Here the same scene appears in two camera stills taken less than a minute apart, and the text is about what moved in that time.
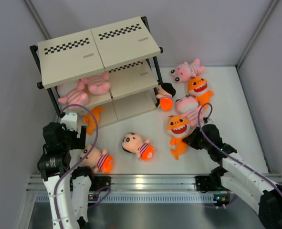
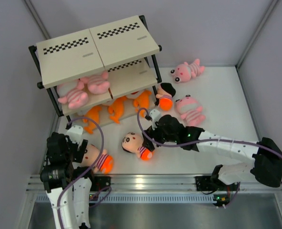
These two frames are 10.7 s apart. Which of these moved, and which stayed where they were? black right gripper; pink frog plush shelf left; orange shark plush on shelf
Moved: black right gripper
Stayed: orange shark plush on shelf; pink frog plush shelf left
